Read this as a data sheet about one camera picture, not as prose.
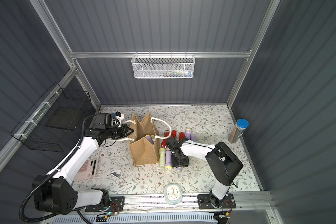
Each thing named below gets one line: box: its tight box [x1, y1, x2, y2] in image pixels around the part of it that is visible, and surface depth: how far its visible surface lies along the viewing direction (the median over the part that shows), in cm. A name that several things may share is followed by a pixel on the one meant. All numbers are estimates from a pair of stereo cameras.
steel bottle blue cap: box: [227, 118, 250, 144], surface depth 86 cm
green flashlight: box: [159, 147, 167, 169], surface depth 89 cm
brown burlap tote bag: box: [120, 112, 150, 166], surface depth 86 cm
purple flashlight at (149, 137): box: [144, 134, 155, 146], surface depth 95 cm
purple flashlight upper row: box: [185, 128, 192, 140], surface depth 101 cm
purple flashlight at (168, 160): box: [165, 149, 173, 171], surface depth 88 cm
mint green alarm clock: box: [163, 182, 183, 205], surface depth 76 cm
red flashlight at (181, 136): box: [179, 132, 186, 141], surface depth 101 cm
